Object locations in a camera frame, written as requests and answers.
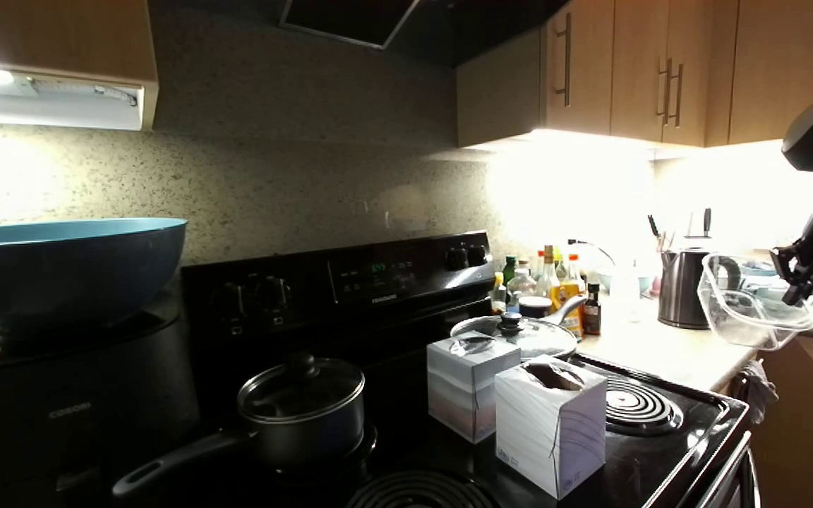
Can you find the clear plastic bowl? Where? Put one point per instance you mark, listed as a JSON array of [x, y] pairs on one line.
[[745, 310]]

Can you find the black electric stove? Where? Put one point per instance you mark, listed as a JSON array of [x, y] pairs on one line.
[[395, 283]]

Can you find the teal bowl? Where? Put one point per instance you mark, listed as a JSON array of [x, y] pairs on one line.
[[58, 262]]

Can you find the black kitchen utensil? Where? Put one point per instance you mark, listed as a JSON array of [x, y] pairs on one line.
[[706, 224], [656, 228]]

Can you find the dark steel kettle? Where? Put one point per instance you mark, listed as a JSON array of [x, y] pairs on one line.
[[683, 292]]

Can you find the grey cloth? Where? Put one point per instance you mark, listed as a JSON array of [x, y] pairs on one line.
[[761, 385]]

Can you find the wooden base cabinet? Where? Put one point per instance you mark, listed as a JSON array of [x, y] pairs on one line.
[[810, 423]]

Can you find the black coil burner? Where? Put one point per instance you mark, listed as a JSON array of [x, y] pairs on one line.
[[415, 488], [642, 408]]

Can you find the dark brown bottle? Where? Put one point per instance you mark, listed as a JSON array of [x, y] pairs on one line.
[[591, 315]]

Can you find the tall bottle with yellow label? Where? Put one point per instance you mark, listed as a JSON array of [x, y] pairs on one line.
[[566, 286]]

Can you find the green-capped dark bottle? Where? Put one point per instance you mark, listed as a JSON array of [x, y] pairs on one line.
[[508, 283]]

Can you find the black pan with glass lid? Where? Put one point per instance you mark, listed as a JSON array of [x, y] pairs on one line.
[[508, 333]]

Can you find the white tissue box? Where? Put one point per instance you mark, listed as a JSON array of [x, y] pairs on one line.
[[548, 433], [466, 385]]

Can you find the range hood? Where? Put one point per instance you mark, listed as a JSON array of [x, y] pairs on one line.
[[350, 17]]

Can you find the dark saucepan with lid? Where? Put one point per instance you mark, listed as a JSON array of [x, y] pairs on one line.
[[303, 412]]

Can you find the under-cabinet light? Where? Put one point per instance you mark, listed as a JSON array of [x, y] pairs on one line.
[[49, 99]]

